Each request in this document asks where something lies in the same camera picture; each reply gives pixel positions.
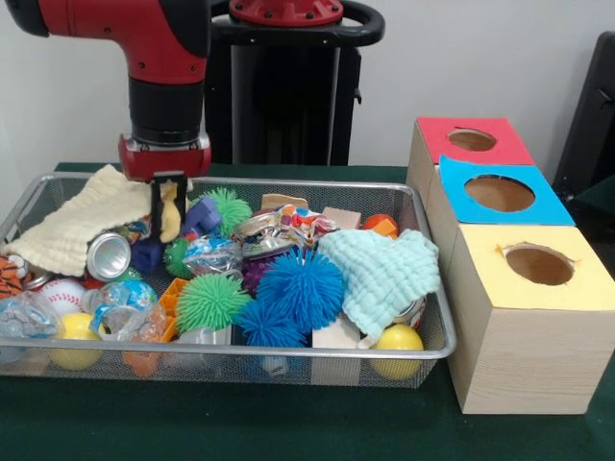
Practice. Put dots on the red robot base flange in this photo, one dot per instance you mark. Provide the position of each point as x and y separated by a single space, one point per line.
288 12

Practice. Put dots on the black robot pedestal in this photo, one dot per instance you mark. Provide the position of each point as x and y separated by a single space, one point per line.
283 96

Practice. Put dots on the silver drink can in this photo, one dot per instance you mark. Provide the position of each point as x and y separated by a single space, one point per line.
108 257

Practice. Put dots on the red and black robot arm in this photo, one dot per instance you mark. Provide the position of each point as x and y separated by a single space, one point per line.
158 48

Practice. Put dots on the mint waffle cloth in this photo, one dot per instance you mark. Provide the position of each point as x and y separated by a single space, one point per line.
384 274

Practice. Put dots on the cream waffle cloth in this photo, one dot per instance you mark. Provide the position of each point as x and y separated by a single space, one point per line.
86 216

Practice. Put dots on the black upright panel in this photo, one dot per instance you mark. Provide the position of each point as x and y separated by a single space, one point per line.
591 120

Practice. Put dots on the small blue spiky ball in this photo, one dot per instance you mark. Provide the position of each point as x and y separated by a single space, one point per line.
266 324

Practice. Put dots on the yellow plush toy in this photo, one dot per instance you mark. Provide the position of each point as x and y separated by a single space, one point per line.
170 216

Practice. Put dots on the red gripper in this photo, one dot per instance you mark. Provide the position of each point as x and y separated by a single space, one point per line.
163 161

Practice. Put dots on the yellow plastic ball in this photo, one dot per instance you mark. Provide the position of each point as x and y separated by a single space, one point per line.
399 341
77 329

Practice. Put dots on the large blue spiky ball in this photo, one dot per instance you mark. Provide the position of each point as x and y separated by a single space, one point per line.
300 288

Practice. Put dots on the green spiky ball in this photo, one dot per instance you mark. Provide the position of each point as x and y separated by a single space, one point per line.
209 302
233 211

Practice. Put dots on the silver mesh bin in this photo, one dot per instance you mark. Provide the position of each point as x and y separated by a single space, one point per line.
202 370

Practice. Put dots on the wooden box with three holes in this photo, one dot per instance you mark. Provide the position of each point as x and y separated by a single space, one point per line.
528 360

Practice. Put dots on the dark green table cloth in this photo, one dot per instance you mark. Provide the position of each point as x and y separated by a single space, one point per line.
240 422
600 194

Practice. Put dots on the white baseball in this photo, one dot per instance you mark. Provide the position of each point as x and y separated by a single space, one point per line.
62 298

